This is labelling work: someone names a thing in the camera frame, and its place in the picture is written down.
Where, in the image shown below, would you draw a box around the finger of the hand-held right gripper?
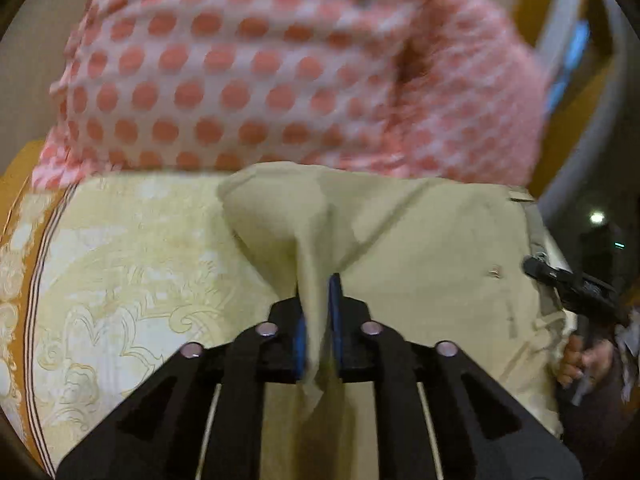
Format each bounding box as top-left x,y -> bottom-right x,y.
522,254 -> 629,327

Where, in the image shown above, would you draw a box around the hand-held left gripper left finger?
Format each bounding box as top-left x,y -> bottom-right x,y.
56,284 -> 307,480

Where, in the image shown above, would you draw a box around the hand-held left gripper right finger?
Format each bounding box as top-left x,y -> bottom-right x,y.
327,273 -> 584,480

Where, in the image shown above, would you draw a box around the khaki pants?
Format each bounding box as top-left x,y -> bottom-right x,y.
217,162 -> 577,480

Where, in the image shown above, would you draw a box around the person's right hand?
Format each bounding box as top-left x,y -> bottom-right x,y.
556,332 -> 615,389

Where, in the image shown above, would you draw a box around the yellow patterned bedsheet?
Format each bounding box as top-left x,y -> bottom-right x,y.
0,140 -> 307,480

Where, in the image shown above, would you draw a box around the pink polka-dot cloth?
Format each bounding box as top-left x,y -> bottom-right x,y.
31,0 -> 551,191

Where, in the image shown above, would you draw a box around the white curved rail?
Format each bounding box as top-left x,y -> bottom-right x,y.
530,0 -> 640,213

